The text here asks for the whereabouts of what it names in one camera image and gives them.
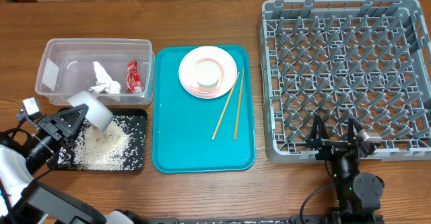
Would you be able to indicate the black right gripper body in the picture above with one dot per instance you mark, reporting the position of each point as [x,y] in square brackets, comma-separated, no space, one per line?
[330,149]

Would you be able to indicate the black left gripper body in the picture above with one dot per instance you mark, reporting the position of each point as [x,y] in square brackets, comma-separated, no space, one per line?
[53,138]

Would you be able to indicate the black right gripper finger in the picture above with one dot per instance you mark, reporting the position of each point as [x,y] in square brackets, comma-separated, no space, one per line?
[318,130]
[353,131]

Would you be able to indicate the white bowl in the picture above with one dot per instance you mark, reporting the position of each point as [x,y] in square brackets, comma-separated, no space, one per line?
[98,114]

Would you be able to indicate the white napkin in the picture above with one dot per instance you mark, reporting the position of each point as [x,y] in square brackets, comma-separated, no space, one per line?
[105,88]

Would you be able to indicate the red snack wrapper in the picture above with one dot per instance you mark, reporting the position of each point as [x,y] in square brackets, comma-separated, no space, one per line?
[133,81]

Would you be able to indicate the white paper cup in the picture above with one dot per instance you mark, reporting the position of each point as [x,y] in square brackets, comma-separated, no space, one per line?
[207,75]

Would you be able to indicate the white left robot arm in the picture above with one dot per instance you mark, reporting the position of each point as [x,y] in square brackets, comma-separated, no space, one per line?
[27,200]

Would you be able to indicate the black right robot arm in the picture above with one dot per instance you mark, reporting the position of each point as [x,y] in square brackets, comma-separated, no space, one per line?
[358,194]

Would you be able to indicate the clear plastic waste bin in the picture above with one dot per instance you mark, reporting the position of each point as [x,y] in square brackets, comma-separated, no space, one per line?
[67,68]

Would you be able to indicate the pile of white rice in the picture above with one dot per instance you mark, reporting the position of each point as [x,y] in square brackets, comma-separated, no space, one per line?
[101,146]

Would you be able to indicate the black plastic tray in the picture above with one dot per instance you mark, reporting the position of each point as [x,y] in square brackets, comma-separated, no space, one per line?
[138,116]

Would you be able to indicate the grey plastic dish rack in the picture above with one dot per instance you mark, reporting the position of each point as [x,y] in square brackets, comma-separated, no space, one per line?
[341,59]

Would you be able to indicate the wooden chopstick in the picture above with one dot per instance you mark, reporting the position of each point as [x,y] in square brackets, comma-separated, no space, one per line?
[224,108]
[239,105]

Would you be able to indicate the teal plastic tray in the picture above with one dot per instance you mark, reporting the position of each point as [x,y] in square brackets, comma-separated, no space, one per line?
[184,124]

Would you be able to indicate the white pink-rimmed plate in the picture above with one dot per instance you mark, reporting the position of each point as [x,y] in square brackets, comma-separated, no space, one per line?
[186,71]

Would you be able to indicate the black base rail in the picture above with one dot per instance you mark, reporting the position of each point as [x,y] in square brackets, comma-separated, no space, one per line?
[294,219]

